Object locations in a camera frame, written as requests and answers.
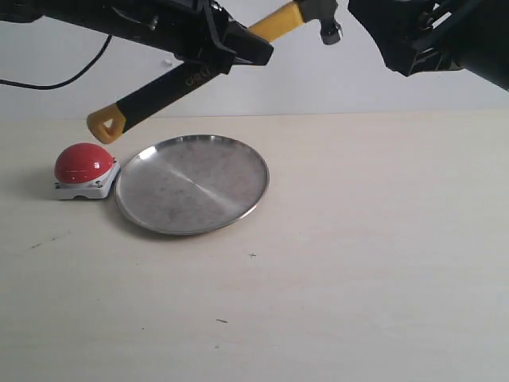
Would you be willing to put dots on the red dome push button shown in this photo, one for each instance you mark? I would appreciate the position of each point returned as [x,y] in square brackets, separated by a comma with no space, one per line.
[84,170]

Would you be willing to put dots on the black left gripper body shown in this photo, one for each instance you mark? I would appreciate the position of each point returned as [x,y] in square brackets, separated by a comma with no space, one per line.
[194,31]

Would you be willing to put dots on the round steel plate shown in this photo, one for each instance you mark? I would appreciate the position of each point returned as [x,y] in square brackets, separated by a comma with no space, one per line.
[191,185]

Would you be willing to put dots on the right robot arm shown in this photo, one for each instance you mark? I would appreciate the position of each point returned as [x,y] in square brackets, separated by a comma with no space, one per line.
[481,42]

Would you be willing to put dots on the yellow black claw hammer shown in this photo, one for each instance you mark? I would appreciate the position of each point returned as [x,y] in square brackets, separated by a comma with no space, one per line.
[109,123]

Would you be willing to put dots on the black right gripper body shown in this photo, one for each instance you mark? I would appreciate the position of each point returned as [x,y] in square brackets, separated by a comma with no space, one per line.
[413,36]

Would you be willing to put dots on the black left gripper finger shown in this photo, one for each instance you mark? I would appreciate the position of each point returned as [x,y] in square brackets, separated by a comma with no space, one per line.
[232,43]

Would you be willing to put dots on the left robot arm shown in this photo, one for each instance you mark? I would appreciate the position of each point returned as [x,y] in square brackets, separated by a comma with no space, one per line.
[127,19]

